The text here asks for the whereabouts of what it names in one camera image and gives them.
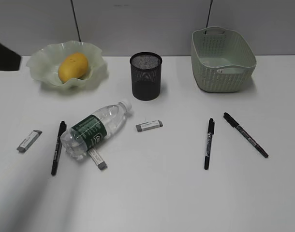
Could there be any black marker pen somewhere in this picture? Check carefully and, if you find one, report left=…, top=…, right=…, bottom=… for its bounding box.
left=204, top=118, right=215, bottom=170
left=223, top=112, right=269, bottom=159
left=51, top=121, right=67, bottom=176

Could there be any left grey white eraser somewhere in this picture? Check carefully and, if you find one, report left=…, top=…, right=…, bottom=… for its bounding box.
left=16, top=130, right=43, bottom=153

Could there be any green plastic basket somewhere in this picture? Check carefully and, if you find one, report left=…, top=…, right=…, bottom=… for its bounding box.
left=191, top=27, right=257, bottom=93

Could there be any green wavy glass plate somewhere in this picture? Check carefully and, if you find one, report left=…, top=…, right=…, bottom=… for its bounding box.
left=26, top=41, right=108, bottom=91

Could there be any grey white eraser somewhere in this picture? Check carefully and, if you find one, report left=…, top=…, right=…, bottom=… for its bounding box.
left=135, top=120, right=163, bottom=132
left=16, top=130, right=43, bottom=153
left=88, top=149, right=107, bottom=171

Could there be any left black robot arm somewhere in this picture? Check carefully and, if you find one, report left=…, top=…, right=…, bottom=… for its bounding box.
left=0, top=43, right=22, bottom=72

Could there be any left black wall cable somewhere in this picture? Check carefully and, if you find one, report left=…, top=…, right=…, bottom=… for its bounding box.
left=71, top=0, right=82, bottom=42

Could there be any black mesh pen holder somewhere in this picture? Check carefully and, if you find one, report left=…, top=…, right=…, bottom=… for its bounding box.
left=130, top=52, right=162, bottom=101

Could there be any clear plastic water bottle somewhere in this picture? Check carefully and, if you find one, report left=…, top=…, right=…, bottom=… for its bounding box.
left=60, top=100, right=132, bottom=160

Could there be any yellow mango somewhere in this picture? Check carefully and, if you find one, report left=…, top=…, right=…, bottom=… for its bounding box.
left=58, top=53, right=89, bottom=83

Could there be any right black wall cable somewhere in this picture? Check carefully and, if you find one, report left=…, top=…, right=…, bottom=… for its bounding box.
left=205, top=0, right=214, bottom=29

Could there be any black wall cable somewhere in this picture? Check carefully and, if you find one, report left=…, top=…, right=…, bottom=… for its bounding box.
left=71, top=0, right=82, bottom=42
left=205, top=0, right=214, bottom=29

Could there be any lower grey white eraser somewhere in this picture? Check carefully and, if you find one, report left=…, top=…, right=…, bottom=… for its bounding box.
left=88, top=149, right=107, bottom=171

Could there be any centre grey white eraser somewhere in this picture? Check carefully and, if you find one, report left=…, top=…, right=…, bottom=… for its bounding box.
left=135, top=120, right=163, bottom=132

